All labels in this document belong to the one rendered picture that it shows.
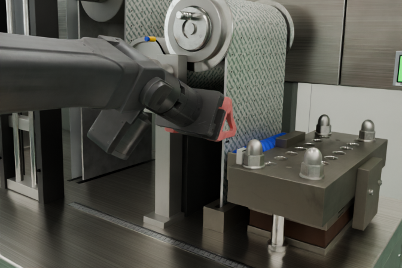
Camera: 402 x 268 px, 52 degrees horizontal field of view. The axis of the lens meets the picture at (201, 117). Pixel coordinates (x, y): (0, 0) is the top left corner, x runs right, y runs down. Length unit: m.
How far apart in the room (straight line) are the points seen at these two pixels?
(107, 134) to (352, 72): 0.60
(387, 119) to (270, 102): 2.52
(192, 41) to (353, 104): 2.75
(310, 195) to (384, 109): 2.74
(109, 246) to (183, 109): 0.27
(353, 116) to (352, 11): 2.48
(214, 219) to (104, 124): 0.31
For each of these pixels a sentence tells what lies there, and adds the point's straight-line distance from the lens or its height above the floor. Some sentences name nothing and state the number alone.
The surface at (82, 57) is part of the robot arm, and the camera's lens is 0.38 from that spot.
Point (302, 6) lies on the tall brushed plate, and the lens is 1.00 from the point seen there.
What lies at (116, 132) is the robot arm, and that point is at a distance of 0.52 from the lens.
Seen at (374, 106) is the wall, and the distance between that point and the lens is 3.36.
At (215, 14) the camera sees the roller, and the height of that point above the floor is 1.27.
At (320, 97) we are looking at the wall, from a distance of 3.47.
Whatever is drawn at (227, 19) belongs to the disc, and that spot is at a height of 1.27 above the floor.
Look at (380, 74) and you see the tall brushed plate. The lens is 0.95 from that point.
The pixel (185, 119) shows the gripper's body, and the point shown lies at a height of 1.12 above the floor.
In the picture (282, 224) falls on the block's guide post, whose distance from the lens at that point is 0.70.
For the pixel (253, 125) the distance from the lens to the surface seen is 0.82.
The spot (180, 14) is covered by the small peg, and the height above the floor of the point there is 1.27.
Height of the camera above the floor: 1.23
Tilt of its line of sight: 10 degrees down
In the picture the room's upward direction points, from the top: 1 degrees clockwise
